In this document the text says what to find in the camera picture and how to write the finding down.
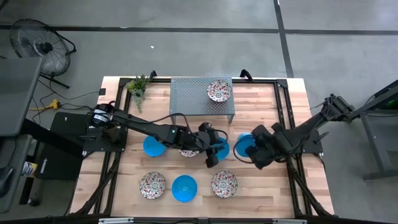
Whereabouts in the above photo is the black floor cable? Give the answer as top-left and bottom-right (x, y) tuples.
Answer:
(30, 78), (105, 125)

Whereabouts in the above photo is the silver metal bracket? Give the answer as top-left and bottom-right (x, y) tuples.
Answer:
(98, 217), (135, 224)
(272, 218), (307, 224)

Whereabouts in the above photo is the black aluminium table frame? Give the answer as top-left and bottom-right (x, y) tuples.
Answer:
(70, 68), (335, 218)

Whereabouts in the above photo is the floral patterned ceramic bowl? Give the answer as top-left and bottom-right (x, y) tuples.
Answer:
(139, 171), (167, 200)
(211, 169), (239, 199)
(178, 149), (200, 159)
(206, 79), (233, 103)

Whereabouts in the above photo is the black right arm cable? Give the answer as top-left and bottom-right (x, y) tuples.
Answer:
(233, 141), (280, 165)

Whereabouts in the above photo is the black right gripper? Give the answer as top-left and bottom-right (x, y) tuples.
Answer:
(245, 124), (290, 170)

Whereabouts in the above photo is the grey desk top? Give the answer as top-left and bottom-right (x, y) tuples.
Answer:
(0, 57), (43, 138)

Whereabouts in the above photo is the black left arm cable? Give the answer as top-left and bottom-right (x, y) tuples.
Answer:
(90, 108), (230, 147)

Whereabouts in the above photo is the dark grey metal cart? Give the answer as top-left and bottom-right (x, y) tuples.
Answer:
(341, 79), (398, 182)

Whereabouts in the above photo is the grey perforated metal shelf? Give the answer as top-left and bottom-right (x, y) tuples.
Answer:
(169, 77), (236, 125)

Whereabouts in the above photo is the black floor fan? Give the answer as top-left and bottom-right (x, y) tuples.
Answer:
(9, 18), (77, 90)

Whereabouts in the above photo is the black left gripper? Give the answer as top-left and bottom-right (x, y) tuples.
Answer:
(190, 121), (225, 169)

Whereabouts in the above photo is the dark grey side desk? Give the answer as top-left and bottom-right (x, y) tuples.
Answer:
(0, 134), (34, 215)

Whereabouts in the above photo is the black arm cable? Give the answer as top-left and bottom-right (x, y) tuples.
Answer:
(233, 141), (280, 165)
(90, 108), (230, 147)

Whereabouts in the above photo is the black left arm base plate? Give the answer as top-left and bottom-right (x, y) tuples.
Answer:
(81, 124), (129, 154)

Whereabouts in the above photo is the yellow power plug cord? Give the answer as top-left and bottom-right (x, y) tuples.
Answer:
(29, 98), (62, 111)

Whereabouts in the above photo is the black floor tape line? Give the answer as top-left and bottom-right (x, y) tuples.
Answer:
(0, 24), (398, 36)
(273, 0), (295, 78)

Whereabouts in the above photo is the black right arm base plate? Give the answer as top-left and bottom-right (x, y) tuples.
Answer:
(300, 129), (325, 156)

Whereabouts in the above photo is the blue plastic mini bowl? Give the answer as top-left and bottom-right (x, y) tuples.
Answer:
(235, 132), (257, 158)
(214, 136), (231, 162)
(142, 135), (167, 158)
(171, 174), (198, 203)

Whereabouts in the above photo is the white yellow container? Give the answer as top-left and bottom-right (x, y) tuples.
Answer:
(21, 161), (39, 179)

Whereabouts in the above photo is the black tool case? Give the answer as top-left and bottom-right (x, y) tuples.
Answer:
(34, 111), (91, 182)

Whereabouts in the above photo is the small green potted plant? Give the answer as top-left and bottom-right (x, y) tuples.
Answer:
(125, 73), (152, 114)

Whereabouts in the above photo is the black desk foot bar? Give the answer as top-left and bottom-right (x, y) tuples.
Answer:
(21, 118), (86, 158)

